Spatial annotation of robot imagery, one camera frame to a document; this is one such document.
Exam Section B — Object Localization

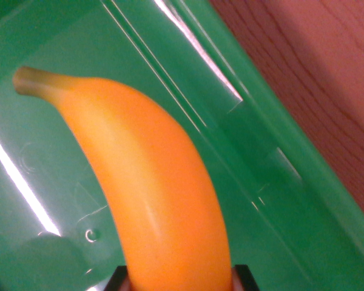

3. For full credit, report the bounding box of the green plastic bin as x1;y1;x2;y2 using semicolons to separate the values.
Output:
0;0;364;291

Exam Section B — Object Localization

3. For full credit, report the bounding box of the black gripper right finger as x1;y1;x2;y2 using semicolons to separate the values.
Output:
230;264;261;291

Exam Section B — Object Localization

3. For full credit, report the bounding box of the yellow plastic banana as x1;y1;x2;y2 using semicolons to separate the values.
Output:
12;65;233;291

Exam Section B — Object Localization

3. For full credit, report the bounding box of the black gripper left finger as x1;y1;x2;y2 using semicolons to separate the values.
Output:
104;265;132;291

